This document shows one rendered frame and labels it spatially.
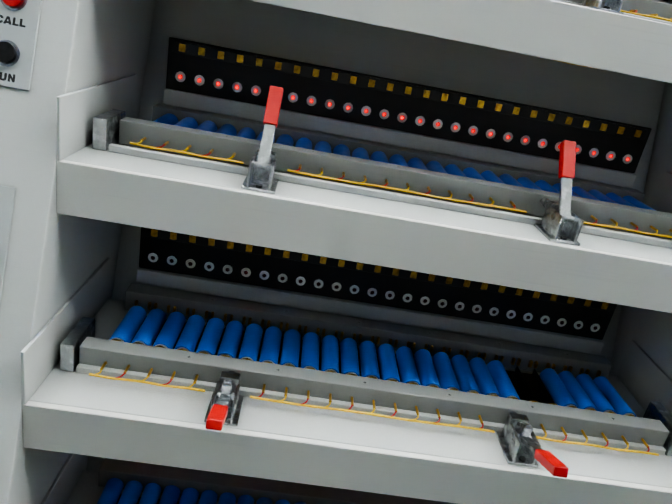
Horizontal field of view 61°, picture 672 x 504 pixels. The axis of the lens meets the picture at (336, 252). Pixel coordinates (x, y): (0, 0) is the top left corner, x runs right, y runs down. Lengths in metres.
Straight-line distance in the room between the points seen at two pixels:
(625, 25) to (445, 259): 0.25
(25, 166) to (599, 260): 0.48
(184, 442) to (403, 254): 0.24
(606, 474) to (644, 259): 0.20
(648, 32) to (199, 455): 0.52
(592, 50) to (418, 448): 0.37
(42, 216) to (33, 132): 0.07
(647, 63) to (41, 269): 0.54
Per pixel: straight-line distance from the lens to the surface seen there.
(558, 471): 0.50
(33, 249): 0.51
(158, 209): 0.49
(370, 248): 0.48
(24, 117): 0.52
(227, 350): 0.57
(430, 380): 0.59
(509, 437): 0.56
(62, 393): 0.55
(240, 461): 0.52
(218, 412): 0.46
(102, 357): 0.56
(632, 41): 0.57
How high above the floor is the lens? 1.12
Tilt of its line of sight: 3 degrees down
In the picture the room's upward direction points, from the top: 10 degrees clockwise
